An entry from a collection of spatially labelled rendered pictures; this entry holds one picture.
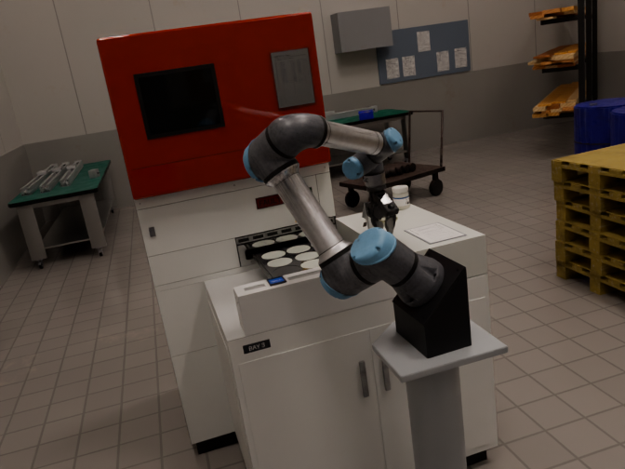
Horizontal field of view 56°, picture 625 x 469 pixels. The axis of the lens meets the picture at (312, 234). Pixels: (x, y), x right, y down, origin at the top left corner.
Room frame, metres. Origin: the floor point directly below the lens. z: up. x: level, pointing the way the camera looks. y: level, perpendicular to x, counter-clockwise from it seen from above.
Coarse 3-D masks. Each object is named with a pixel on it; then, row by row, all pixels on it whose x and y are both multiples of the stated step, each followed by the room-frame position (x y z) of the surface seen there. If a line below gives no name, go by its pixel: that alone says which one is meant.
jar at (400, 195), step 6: (396, 186) 2.50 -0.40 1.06; (402, 186) 2.48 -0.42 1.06; (396, 192) 2.46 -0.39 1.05; (402, 192) 2.45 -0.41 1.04; (396, 198) 2.46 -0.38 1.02; (402, 198) 2.45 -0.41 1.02; (408, 198) 2.47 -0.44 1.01; (396, 204) 2.46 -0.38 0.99; (402, 204) 2.45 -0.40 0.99; (408, 204) 2.46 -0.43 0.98
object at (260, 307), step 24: (240, 288) 1.80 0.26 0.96; (264, 288) 1.77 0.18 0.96; (288, 288) 1.77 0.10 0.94; (312, 288) 1.80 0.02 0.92; (384, 288) 1.86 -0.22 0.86; (240, 312) 1.74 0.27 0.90; (264, 312) 1.75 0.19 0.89; (288, 312) 1.77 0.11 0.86; (312, 312) 1.79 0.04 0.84; (336, 312) 1.81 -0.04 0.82
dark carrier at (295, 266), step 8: (280, 248) 2.36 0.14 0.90; (312, 248) 2.29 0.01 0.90; (256, 256) 2.32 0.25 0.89; (288, 256) 2.24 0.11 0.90; (264, 264) 2.18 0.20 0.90; (288, 264) 2.14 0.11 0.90; (296, 264) 2.13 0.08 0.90; (272, 272) 2.08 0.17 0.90; (280, 272) 2.07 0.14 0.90; (288, 272) 2.06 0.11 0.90; (296, 272) 2.04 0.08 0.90
